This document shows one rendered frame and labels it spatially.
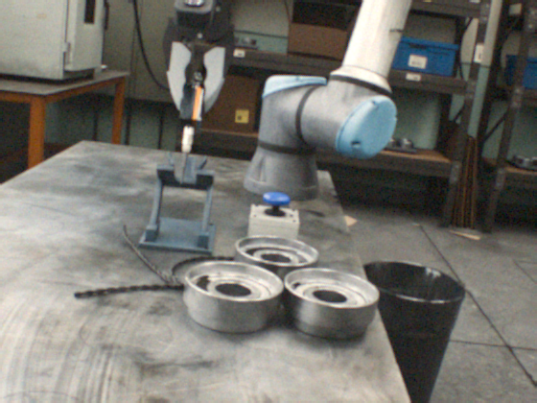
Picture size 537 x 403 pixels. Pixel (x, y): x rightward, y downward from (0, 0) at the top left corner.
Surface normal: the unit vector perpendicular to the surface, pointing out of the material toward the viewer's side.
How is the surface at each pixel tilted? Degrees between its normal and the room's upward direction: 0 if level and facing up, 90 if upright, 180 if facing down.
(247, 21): 90
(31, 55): 89
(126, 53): 90
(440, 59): 90
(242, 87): 99
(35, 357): 0
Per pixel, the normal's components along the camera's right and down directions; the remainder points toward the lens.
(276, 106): -0.68, 0.07
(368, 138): 0.65, 0.38
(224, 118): 0.04, 0.29
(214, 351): 0.12, -0.96
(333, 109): -0.64, -0.18
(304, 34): -0.06, 0.10
